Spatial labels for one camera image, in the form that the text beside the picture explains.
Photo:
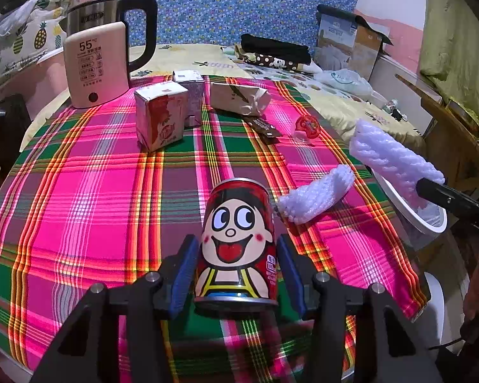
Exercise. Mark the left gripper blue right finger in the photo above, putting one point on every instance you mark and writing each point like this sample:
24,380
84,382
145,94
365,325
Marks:
298,272

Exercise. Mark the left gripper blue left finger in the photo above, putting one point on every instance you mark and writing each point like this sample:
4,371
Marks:
177,272

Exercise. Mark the red cartoon milk can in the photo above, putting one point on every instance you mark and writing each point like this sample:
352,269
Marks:
237,266

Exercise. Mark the white foam net sleeve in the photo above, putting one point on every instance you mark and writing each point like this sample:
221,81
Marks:
305,203

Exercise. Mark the purple foam net sleeve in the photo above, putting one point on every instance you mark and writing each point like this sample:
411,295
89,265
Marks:
392,160

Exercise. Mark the red white milk carton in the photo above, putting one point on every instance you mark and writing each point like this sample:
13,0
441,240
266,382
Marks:
161,110

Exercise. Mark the patterned white paper carton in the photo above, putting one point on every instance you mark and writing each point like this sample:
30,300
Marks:
241,99

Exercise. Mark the purple white small carton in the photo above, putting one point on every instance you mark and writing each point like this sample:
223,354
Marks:
194,83

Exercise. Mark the wooden round side table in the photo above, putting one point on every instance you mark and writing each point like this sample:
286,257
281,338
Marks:
450,147

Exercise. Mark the pink plaid tablecloth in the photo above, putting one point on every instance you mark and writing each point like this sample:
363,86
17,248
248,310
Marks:
61,233

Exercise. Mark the green curtain cloth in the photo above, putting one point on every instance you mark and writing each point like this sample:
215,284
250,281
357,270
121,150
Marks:
450,52

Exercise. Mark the yellow pineapple bed sheet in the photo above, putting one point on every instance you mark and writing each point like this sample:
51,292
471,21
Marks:
104,137

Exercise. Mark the white plastic bag on bed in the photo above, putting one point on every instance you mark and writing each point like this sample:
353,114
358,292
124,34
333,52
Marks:
345,80

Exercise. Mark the cardboard box with bag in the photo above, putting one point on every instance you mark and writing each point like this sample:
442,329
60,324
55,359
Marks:
346,40

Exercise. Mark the polka dot brown cloth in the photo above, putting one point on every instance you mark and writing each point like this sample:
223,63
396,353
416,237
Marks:
274,62

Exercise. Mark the black folded clothing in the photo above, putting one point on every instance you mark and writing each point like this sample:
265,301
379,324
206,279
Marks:
285,51

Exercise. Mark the black bag on floor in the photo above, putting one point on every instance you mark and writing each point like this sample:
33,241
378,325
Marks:
14,121

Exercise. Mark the blue floral mattress headboard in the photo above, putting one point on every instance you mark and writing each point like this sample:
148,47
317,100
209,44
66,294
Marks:
222,22

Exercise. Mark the pineapple print bedding pile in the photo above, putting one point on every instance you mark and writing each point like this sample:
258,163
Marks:
30,29

